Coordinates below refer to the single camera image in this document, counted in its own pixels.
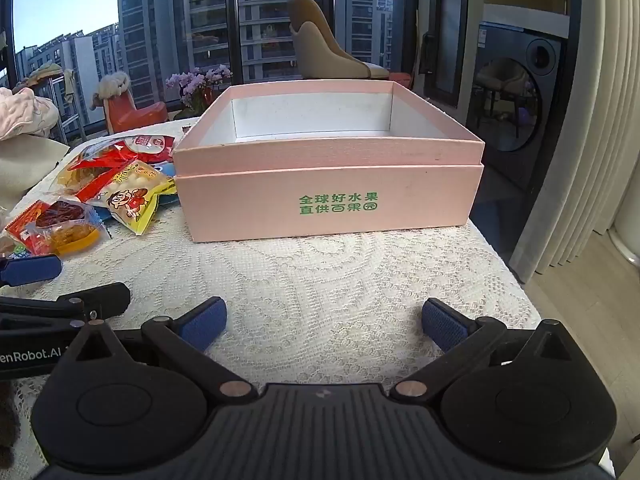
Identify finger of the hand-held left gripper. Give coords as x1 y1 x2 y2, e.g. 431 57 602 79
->
0 282 132 333
0 255 62 289

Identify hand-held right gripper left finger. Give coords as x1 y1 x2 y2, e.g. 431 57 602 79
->
62 297 258 405

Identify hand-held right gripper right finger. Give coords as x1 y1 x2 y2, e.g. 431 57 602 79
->
391 298 583 403

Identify pink cardboard box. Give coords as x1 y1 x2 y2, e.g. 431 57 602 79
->
172 80 486 244

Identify dark red dried-fruit packet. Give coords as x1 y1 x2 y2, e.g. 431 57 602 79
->
5 199 93 256

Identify yellow cartoon snack packet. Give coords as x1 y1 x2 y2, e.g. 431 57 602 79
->
87 157 178 236

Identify beige cushion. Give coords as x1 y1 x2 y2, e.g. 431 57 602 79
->
0 134 71 213

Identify pink clothes pile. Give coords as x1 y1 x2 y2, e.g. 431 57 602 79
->
0 86 61 142

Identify clothes drying rack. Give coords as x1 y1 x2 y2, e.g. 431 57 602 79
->
15 60 87 137

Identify orange ride-on toy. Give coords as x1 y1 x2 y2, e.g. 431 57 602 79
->
91 72 168 134

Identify grey washing machine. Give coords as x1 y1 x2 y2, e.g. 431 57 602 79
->
472 20 569 207

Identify purple potted flowers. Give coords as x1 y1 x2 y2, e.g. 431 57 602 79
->
165 65 234 117

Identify beige curtain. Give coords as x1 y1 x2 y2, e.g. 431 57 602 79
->
510 0 640 286

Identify black framed door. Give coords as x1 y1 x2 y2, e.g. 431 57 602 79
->
419 0 471 109

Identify beige chair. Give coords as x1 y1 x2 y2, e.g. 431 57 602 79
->
287 0 391 81

